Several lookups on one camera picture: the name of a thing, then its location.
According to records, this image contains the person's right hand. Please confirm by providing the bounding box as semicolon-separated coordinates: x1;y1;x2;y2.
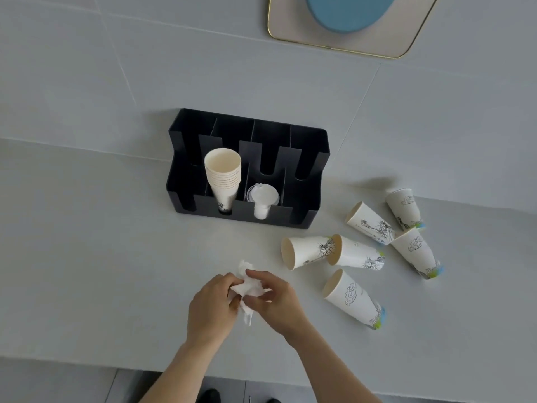
242;268;312;337

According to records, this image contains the person's left hand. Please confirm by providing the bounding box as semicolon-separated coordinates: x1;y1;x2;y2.
186;273;245;348

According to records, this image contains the white tissue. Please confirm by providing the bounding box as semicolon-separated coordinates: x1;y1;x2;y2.
229;259;274;327

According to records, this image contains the person's right forearm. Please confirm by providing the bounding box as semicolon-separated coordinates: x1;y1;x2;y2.
289;322;383;403

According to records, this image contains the person's left forearm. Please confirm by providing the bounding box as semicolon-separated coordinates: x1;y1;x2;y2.
140;336;215;403

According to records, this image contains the pile of printed paper cups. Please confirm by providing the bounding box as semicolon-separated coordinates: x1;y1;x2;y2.
281;188;444;331

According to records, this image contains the stack of clear plastic lids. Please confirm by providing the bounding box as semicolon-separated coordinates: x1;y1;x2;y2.
246;183;281;220

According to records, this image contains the black plastic cup organizer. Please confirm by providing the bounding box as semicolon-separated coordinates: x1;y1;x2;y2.
166;107;331;230

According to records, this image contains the stack of nested paper cups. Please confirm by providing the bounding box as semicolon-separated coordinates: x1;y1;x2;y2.
204;148;242;215

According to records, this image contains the blue oval plate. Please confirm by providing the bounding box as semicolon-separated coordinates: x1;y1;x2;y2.
305;0;397;34

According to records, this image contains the beige tray with gold rim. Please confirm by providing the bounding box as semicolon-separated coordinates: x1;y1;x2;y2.
267;0;441;60

